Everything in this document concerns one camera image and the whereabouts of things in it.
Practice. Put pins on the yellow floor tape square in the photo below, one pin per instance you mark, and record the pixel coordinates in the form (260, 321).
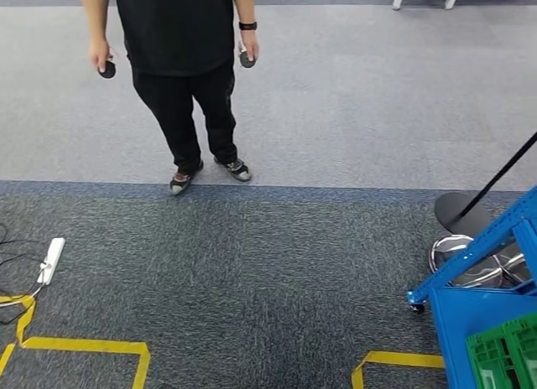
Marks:
(84, 345)

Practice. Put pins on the blue metal shelf rack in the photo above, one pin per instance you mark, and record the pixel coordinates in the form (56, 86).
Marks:
(453, 320)

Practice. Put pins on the white power strip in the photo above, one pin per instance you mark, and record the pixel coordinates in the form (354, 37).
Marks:
(51, 260)

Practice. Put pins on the black rack caster wheel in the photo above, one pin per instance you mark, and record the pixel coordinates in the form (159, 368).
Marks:
(417, 307)

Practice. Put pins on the black round handheld controller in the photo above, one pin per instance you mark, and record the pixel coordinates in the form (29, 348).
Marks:
(247, 60)
(108, 70)

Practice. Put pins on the standing person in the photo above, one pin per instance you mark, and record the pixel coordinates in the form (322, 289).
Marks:
(176, 31)

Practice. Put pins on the green plastic crate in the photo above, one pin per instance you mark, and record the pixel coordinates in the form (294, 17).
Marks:
(499, 353)

